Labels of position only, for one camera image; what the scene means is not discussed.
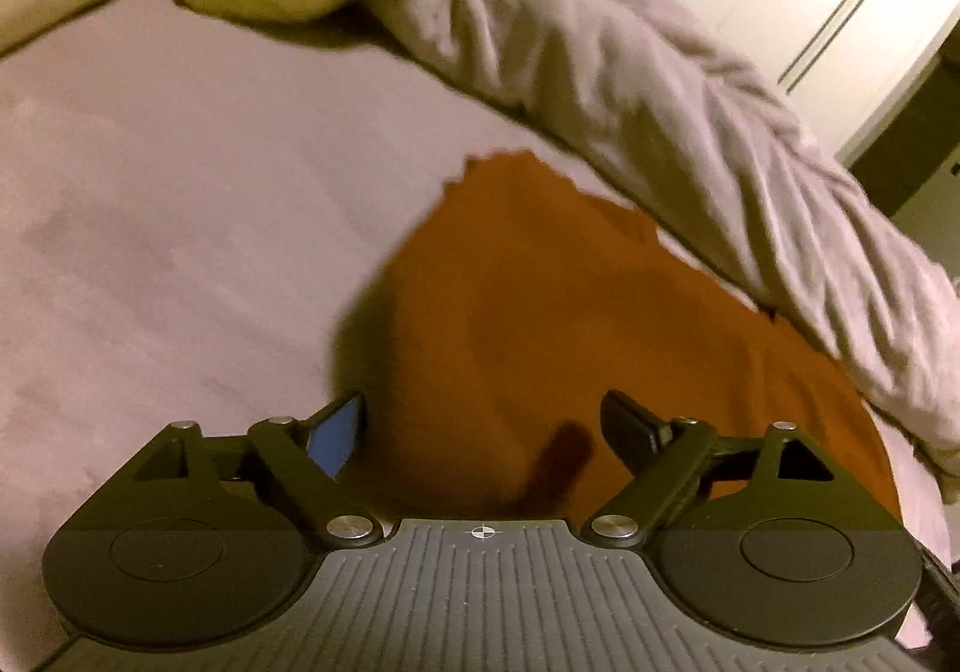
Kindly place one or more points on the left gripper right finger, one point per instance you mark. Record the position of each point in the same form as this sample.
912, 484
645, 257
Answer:
768, 540

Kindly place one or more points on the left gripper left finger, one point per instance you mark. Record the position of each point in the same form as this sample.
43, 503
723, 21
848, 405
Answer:
198, 539

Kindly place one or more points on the rust orange knit sweater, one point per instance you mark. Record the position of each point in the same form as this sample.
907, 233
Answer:
491, 336

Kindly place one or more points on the lavender bed sheet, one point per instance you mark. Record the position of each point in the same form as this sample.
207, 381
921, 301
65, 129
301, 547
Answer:
195, 215

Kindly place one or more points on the lavender rolled duvet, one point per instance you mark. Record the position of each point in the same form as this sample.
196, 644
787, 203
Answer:
694, 133

